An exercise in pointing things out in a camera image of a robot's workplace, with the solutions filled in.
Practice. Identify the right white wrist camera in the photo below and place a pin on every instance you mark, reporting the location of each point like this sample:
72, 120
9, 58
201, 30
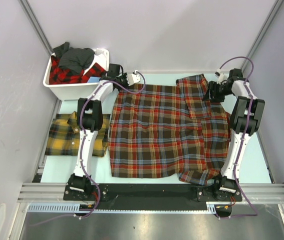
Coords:
221, 77

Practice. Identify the aluminium frame rail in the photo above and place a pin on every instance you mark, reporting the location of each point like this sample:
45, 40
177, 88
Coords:
257, 193

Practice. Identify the white plastic laundry bin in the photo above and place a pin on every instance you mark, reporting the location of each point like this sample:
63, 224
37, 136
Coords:
67, 92

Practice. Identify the red brown plaid shirt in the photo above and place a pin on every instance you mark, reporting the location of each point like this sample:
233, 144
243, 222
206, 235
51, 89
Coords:
157, 131

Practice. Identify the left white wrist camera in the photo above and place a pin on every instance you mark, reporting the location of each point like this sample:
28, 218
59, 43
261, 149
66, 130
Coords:
133, 78

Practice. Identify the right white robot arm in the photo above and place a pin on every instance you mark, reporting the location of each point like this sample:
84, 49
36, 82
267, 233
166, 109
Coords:
244, 121

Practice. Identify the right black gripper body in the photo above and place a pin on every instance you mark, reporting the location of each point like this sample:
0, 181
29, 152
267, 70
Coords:
220, 91

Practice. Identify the folded yellow plaid shirt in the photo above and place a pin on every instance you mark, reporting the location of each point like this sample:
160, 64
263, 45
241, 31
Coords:
64, 136

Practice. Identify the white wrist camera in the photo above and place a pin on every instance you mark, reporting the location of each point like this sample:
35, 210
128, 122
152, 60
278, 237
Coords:
221, 77
133, 78

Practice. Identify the red black checked shirt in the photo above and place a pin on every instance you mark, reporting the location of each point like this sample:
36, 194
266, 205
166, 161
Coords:
58, 76

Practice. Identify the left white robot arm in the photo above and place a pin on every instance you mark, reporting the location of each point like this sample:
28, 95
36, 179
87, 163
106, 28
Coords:
90, 121

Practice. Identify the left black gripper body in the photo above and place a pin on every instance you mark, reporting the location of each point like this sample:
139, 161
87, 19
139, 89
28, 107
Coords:
122, 80

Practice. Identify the white shirt in bin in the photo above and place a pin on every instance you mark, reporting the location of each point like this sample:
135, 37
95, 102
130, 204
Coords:
101, 57

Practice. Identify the white slotted cable duct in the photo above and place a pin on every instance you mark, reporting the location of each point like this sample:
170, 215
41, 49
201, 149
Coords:
77, 208

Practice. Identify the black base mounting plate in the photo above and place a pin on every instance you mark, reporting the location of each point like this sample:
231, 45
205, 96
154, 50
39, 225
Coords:
152, 197

